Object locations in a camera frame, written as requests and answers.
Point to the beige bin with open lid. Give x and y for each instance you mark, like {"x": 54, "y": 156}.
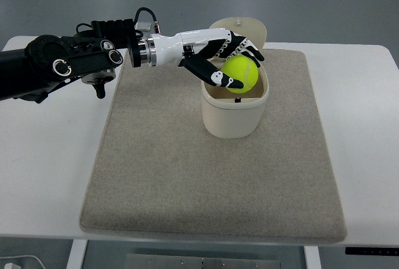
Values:
{"x": 229, "y": 115}

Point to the grey metal base plate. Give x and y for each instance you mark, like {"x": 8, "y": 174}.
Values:
{"x": 165, "y": 261}

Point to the white table leg left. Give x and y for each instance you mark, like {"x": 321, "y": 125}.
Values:
{"x": 77, "y": 254}

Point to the silver floor socket plate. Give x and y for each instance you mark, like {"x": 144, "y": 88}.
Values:
{"x": 143, "y": 26}

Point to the white table leg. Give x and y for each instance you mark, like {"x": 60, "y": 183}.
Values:
{"x": 77, "y": 254}
{"x": 312, "y": 257}

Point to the yellow tennis ball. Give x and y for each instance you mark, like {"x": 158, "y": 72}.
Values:
{"x": 243, "y": 69}

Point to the black table control panel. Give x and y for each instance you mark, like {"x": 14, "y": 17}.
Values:
{"x": 372, "y": 251}

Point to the grey felt mat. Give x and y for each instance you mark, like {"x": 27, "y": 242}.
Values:
{"x": 159, "y": 173}

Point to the white table leg right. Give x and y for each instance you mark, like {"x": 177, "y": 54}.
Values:
{"x": 312, "y": 257}

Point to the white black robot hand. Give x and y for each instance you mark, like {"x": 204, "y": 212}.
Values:
{"x": 191, "y": 49}

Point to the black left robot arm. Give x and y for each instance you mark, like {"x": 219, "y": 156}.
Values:
{"x": 49, "y": 62}

